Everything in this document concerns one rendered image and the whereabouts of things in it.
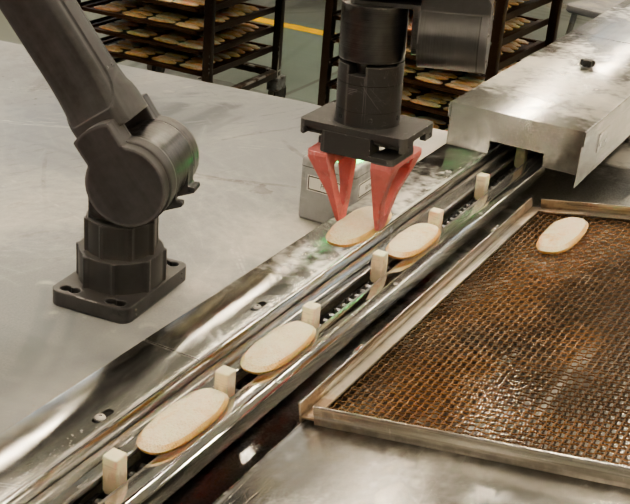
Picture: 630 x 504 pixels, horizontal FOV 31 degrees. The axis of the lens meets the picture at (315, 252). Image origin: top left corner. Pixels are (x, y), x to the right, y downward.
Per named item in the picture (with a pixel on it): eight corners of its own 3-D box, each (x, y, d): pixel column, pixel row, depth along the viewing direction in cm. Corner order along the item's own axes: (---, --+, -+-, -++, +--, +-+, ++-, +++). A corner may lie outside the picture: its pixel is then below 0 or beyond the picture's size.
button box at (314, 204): (324, 223, 140) (331, 137, 135) (381, 240, 136) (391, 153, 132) (290, 245, 133) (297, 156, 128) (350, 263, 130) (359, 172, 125)
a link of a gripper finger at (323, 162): (336, 202, 108) (342, 108, 104) (404, 219, 105) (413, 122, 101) (301, 225, 103) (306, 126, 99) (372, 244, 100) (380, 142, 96)
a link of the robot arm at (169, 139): (109, 211, 113) (88, 232, 108) (109, 113, 108) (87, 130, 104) (198, 226, 111) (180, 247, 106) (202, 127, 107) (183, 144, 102)
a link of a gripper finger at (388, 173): (348, 205, 108) (354, 110, 104) (417, 222, 105) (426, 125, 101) (313, 229, 102) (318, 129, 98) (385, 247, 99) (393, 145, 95)
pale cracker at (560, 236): (559, 220, 118) (559, 209, 117) (595, 223, 116) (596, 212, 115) (527, 252, 109) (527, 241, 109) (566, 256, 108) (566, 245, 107)
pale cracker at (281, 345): (289, 321, 103) (290, 310, 102) (326, 333, 101) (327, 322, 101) (228, 366, 95) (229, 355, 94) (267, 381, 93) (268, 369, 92)
